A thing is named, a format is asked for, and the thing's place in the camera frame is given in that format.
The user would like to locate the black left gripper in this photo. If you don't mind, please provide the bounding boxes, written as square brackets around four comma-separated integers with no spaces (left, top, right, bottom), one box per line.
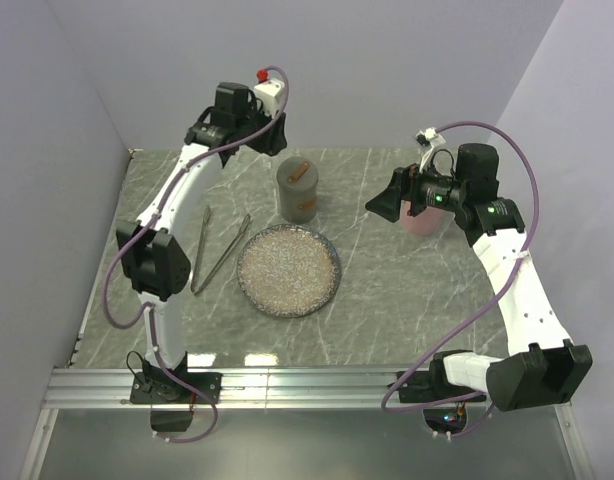
[237,99,289,157]

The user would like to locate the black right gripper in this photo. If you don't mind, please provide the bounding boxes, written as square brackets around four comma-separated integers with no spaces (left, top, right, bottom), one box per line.
[365,154,468,222]

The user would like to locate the grey round lid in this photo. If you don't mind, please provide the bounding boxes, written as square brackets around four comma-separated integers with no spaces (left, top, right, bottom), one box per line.
[276,156,319,190]

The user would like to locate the pink cup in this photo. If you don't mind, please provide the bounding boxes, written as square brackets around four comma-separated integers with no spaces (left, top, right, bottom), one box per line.
[399,202,445,237]

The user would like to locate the metal food tongs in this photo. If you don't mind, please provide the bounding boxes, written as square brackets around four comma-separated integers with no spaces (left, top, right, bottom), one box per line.
[189,204,252,296]

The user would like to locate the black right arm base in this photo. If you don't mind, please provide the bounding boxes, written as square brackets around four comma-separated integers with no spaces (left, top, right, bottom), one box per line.
[397,371,475,404]

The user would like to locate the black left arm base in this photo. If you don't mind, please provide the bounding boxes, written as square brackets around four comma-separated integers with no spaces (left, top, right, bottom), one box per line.
[129,372,223,405]

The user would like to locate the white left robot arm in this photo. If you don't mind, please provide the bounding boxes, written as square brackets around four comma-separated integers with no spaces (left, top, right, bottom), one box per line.
[114,78,288,402]

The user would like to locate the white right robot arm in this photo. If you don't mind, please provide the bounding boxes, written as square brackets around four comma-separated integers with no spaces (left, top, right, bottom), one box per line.
[365,143,593,412]

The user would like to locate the grey cup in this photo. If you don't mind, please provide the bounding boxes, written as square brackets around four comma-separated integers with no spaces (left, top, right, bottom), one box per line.
[278,184,317,224]

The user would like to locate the speckled ceramic plate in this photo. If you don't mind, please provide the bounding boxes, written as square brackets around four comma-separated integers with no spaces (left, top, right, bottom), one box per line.
[236,224,342,318]

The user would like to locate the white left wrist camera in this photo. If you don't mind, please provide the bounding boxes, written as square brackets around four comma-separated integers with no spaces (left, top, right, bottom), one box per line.
[253,70,285,116]

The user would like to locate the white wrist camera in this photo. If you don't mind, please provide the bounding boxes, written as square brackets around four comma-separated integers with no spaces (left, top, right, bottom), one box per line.
[253,70,285,116]
[414,127,446,172]

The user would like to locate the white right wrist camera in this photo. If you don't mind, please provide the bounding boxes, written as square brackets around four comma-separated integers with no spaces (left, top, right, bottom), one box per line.
[414,127,446,172]

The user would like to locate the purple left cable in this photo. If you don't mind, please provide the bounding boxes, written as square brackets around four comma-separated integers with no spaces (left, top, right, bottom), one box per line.
[101,63,290,445]

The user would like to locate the aluminium mounting rail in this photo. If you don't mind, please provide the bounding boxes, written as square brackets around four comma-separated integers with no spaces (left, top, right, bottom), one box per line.
[41,366,402,410]

